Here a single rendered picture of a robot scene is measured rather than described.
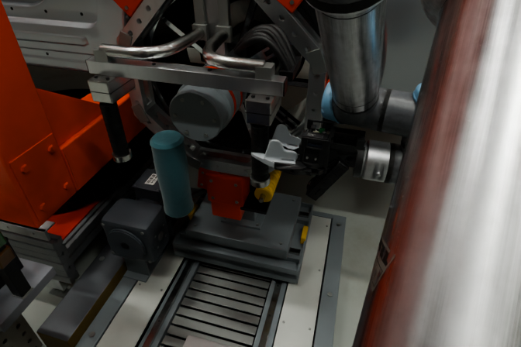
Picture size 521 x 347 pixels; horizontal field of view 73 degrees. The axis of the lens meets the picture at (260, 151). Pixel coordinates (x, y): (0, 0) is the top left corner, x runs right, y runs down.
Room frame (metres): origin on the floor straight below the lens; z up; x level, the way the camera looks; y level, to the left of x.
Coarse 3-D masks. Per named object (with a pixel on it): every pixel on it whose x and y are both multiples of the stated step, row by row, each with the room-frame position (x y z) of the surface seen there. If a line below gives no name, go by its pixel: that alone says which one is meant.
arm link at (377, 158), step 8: (368, 144) 0.53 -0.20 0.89; (376, 144) 0.53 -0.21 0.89; (384, 144) 0.53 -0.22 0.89; (368, 152) 0.52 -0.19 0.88; (376, 152) 0.51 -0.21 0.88; (384, 152) 0.51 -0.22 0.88; (368, 160) 0.51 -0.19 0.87; (376, 160) 0.50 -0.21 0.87; (384, 160) 0.50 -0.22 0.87; (368, 168) 0.50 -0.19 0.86; (376, 168) 0.50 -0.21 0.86; (384, 168) 0.49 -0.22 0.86; (368, 176) 0.50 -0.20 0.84; (376, 176) 0.49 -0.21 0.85; (384, 176) 0.49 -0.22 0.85
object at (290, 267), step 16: (304, 208) 1.13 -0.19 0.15; (304, 224) 1.04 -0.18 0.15; (176, 240) 0.94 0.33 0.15; (192, 240) 0.95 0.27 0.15; (304, 240) 0.93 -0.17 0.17; (192, 256) 0.90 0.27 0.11; (208, 256) 0.88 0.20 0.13; (224, 256) 0.86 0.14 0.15; (240, 256) 0.87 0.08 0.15; (256, 256) 0.87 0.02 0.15; (272, 256) 0.87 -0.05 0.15; (288, 256) 0.85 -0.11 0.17; (256, 272) 0.83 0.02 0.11; (272, 272) 0.81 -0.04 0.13; (288, 272) 0.80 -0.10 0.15
